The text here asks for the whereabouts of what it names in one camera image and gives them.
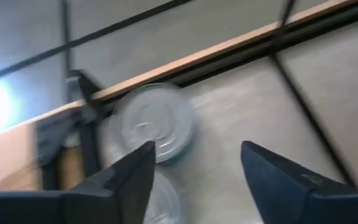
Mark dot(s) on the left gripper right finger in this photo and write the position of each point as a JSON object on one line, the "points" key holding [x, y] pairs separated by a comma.
{"points": [[278, 186]]}

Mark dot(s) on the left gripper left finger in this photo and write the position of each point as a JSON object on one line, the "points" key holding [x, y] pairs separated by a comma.
{"points": [[126, 193]]}

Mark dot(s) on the teal green tuna can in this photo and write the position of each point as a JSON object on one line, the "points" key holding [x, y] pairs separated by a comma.
{"points": [[160, 118]]}

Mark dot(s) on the white table mat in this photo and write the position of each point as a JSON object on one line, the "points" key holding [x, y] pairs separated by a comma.
{"points": [[228, 124]]}

